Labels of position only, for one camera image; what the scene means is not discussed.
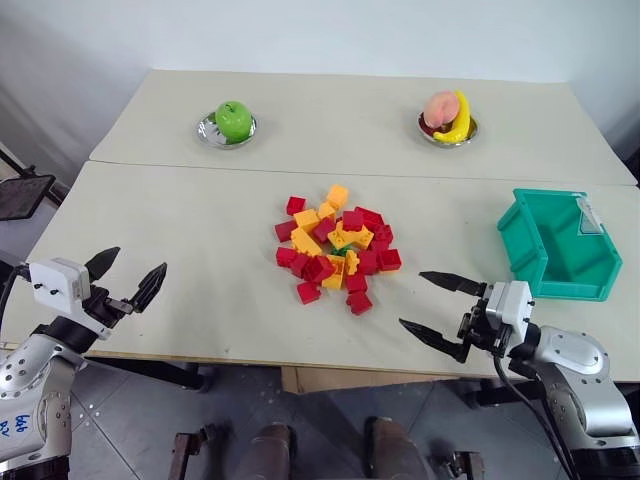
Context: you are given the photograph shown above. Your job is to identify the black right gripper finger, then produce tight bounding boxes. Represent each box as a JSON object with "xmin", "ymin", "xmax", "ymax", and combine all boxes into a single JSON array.
[
  {"xmin": 398, "ymin": 318, "xmax": 474, "ymax": 364},
  {"xmin": 418, "ymin": 270, "xmax": 489, "ymax": 298}
]

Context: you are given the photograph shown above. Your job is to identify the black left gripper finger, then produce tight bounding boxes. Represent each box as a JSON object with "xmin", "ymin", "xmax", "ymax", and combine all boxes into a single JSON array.
[
  {"xmin": 83, "ymin": 246, "xmax": 122, "ymax": 290},
  {"xmin": 118, "ymin": 261, "xmax": 169, "ymax": 314}
]

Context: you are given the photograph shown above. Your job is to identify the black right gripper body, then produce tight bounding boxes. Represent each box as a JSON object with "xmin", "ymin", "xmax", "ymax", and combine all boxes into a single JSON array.
[{"xmin": 456, "ymin": 294, "xmax": 512, "ymax": 357}]

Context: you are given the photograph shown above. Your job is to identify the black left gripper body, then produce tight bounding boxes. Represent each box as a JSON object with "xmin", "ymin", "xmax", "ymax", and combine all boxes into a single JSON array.
[{"xmin": 81, "ymin": 284, "xmax": 125, "ymax": 330}]

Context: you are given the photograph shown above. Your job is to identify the black table base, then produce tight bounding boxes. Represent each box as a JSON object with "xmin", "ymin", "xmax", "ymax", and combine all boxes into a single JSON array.
[
  {"xmin": 83, "ymin": 356, "xmax": 217, "ymax": 395},
  {"xmin": 466, "ymin": 377, "xmax": 547, "ymax": 410}
]

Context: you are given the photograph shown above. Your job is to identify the black mesh tray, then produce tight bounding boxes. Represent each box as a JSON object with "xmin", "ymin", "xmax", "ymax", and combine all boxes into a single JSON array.
[{"xmin": 0, "ymin": 172, "xmax": 58, "ymax": 222}]

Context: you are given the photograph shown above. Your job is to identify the green plastic bin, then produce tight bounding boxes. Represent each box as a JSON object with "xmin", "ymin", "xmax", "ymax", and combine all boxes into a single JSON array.
[{"xmin": 496, "ymin": 187, "xmax": 625, "ymax": 303}]

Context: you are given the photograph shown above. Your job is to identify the brown rounded shape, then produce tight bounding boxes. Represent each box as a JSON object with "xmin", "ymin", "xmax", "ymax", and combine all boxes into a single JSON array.
[
  {"xmin": 366, "ymin": 416, "xmax": 432, "ymax": 480},
  {"xmin": 233, "ymin": 422, "xmax": 297, "ymax": 480}
]

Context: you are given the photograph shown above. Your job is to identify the clear label card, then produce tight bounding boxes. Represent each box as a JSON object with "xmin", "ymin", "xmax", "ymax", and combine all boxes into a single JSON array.
[{"xmin": 574, "ymin": 196, "xmax": 604, "ymax": 236}]

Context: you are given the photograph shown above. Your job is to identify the metal bowl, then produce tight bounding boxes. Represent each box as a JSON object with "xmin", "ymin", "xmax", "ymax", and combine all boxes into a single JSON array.
[
  {"xmin": 196, "ymin": 111, "xmax": 259, "ymax": 149},
  {"xmin": 417, "ymin": 110, "xmax": 480, "ymax": 148}
]

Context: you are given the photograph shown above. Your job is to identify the yellow banana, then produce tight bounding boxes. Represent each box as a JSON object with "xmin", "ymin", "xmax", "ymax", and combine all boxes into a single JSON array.
[{"xmin": 432, "ymin": 90, "xmax": 474, "ymax": 145}]

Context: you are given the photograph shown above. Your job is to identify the pink peach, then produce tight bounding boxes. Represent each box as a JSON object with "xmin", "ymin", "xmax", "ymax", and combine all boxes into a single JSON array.
[{"xmin": 424, "ymin": 90, "xmax": 459, "ymax": 127}]

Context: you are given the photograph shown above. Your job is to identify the green apple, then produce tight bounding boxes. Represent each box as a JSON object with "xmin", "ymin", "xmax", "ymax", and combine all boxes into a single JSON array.
[{"xmin": 214, "ymin": 100, "xmax": 253, "ymax": 141}]

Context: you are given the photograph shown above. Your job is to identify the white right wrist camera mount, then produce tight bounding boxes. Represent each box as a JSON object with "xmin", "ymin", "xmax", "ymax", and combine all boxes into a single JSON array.
[{"xmin": 485, "ymin": 280, "xmax": 536, "ymax": 346}]

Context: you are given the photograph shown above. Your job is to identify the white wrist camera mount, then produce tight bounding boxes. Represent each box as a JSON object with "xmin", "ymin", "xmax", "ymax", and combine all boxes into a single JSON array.
[
  {"xmin": 485, "ymin": 280, "xmax": 536, "ymax": 346},
  {"xmin": 28, "ymin": 257, "xmax": 114, "ymax": 342}
]

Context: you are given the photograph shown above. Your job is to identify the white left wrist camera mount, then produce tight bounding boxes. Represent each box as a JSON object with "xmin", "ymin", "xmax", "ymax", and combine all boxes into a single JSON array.
[{"xmin": 28, "ymin": 257, "xmax": 114, "ymax": 342}]

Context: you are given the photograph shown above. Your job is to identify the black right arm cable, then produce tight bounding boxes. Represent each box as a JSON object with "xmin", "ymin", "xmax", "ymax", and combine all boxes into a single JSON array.
[{"xmin": 491, "ymin": 347, "xmax": 579, "ymax": 480}]

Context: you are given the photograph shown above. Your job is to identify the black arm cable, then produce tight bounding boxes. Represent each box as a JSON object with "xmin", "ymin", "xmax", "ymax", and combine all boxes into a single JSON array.
[
  {"xmin": 0, "ymin": 263, "xmax": 32, "ymax": 334},
  {"xmin": 491, "ymin": 347, "xmax": 579, "ymax": 480}
]

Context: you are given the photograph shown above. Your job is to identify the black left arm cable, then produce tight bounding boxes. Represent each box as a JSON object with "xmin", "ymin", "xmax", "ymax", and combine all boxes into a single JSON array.
[{"xmin": 0, "ymin": 263, "xmax": 32, "ymax": 334}]

